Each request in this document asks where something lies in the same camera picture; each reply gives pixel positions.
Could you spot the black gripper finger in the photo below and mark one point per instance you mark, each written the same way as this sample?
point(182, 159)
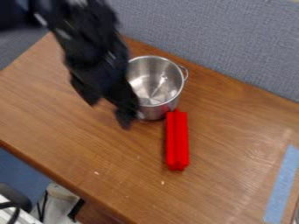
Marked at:
point(127, 106)
point(87, 93)

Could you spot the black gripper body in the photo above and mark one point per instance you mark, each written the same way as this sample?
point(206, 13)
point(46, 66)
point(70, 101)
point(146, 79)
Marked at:
point(99, 64)

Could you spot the metal pot with handles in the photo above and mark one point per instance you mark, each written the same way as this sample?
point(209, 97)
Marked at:
point(158, 80)

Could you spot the red block object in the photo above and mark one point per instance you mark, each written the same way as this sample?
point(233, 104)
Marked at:
point(177, 140)

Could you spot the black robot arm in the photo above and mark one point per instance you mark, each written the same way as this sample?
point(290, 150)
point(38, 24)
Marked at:
point(70, 19)

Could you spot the black table leg foot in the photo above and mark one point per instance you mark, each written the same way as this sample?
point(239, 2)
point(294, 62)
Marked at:
point(75, 210)

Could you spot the black chair base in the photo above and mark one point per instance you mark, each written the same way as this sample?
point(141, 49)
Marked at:
point(16, 197)

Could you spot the blue tape strip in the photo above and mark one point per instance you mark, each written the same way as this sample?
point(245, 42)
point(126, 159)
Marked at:
point(281, 193)

